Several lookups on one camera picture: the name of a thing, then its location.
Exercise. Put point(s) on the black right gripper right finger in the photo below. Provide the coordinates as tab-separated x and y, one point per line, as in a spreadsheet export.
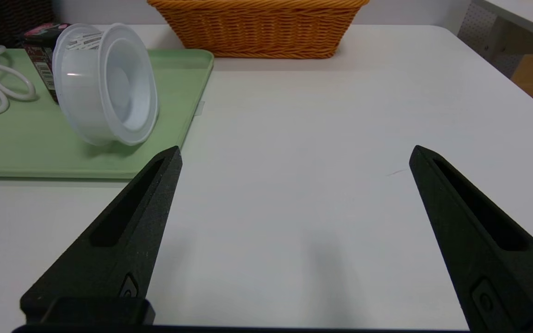
493	259

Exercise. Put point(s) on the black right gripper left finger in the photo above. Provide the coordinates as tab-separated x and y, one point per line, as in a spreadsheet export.
118	240

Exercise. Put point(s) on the clear lidded plastic container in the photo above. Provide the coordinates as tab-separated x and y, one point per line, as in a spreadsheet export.
104	88

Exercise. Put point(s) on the orange wicker basket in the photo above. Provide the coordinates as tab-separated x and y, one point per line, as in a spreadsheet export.
257	32

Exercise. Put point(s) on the dark brown wicker basket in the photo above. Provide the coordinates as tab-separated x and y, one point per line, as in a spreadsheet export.
3	18

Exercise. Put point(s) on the light green plastic tray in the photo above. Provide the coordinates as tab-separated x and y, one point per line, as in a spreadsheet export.
26	138

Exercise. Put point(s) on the small clear tape piece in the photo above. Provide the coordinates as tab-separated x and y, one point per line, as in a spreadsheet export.
200	108

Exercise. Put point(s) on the black drink carton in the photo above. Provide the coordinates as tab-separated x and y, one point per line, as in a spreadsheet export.
40	51

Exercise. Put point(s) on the white side table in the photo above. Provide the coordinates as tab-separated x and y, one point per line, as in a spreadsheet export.
525	14

